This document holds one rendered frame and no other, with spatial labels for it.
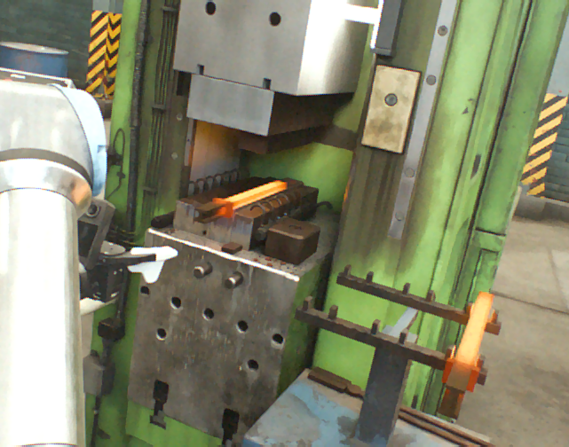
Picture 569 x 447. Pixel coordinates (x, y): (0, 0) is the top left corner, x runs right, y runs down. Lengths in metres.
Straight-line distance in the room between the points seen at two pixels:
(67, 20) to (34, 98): 8.28
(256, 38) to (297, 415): 0.76
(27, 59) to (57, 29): 3.17
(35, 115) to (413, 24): 0.91
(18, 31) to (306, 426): 8.54
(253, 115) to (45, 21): 7.88
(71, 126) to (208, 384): 0.95
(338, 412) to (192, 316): 0.41
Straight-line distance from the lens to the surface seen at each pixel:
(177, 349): 1.52
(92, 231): 1.03
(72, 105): 0.68
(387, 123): 1.38
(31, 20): 9.29
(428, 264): 1.45
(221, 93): 1.39
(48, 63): 5.93
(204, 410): 1.55
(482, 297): 1.26
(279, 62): 1.33
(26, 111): 0.67
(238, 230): 1.41
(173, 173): 1.64
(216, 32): 1.40
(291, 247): 1.37
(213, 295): 1.42
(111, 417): 2.02
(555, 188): 7.33
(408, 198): 1.41
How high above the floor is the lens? 1.39
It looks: 17 degrees down
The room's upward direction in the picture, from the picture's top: 10 degrees clockwise
